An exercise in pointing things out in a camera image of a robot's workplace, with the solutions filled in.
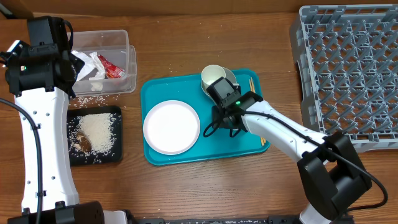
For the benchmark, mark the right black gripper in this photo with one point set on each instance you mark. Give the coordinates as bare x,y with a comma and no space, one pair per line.
222,125

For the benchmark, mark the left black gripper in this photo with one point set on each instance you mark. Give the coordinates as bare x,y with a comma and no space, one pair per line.
78,62

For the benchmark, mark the white napkin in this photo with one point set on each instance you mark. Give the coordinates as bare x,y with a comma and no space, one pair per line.
90,78

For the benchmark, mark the large white plate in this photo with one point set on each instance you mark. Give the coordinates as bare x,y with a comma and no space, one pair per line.
171,127

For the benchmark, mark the red snack wrapper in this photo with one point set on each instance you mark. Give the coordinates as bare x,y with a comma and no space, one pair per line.
112,71

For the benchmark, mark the white rice pile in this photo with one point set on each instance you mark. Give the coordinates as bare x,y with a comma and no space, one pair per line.
98,130

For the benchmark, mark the brown food scrap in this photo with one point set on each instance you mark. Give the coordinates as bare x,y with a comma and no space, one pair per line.
83,143

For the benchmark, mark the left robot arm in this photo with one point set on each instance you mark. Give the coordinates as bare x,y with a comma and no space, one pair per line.
50,195

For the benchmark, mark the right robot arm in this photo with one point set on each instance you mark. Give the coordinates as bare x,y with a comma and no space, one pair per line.
332,174

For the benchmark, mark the grey dishwasher rack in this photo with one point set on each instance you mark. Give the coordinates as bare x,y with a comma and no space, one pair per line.
346,56

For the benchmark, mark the left wooden chopstick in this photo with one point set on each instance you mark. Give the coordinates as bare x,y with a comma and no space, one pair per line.
250,85

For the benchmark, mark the grey shallow bowl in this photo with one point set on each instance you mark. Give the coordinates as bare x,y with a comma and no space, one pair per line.
229,76

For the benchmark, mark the white paper cup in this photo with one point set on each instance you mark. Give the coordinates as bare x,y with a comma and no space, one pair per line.
210,74

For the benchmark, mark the scattered rice on table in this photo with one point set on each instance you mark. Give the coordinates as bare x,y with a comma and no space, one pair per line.
92,101

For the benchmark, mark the teal serving tray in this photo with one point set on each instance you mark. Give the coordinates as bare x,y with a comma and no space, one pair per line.
217,146

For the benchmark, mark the clear plastic bin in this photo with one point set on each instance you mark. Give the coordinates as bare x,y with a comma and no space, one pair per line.
114,46

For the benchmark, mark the black plastic tray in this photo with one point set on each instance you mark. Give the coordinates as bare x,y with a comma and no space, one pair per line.
115,155

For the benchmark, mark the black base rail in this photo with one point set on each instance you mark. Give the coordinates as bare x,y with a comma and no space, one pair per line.
288,219

